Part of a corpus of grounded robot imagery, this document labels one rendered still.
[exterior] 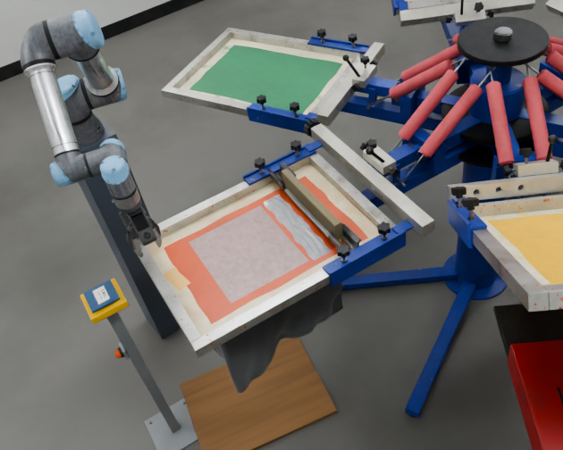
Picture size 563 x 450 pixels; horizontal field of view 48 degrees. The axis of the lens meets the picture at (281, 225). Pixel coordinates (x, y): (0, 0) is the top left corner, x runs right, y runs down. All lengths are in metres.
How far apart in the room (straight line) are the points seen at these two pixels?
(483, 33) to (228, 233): 1.17
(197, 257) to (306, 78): 1.12
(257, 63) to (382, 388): 1.62
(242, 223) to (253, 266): 0.22
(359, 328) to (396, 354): 0.23
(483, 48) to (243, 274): 1.15
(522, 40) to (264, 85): 1.15
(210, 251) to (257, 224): 0.20
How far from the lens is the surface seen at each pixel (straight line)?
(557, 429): 1.69
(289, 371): 3.02
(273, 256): 2.19
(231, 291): 2.13
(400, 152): 2.39
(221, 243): 2.28
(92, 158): 1.95
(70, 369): 3.39
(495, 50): 2.41
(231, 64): 3.20
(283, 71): 3.07
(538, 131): 2.32
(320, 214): 2.17
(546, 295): 1.32
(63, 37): 2.03
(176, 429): 2.99
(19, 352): 3.59
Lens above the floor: 2.58
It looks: 45 degrees down
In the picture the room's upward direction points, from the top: 12 degrees counter-clockwise
